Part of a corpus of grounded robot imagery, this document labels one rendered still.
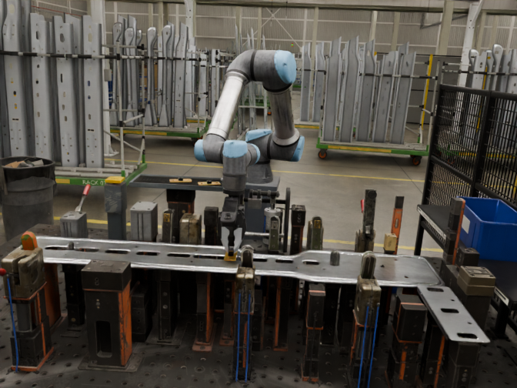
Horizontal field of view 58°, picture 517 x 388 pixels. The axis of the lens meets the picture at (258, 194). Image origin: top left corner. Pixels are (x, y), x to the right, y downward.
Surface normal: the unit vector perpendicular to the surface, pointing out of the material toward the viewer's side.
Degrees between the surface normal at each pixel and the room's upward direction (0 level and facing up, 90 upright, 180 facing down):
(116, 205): 90
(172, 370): 0
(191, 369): 0
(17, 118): 86
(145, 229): 90
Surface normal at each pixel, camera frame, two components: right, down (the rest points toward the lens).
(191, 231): -0.04, 0.27
